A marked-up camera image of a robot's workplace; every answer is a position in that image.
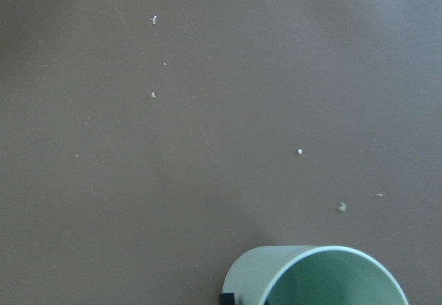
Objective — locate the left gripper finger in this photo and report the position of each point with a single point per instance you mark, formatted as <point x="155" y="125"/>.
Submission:
<point x="226" y="299"/>

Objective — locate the green plastic cup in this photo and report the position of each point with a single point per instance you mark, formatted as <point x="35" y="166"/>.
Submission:
<point x="311" y="275"/>

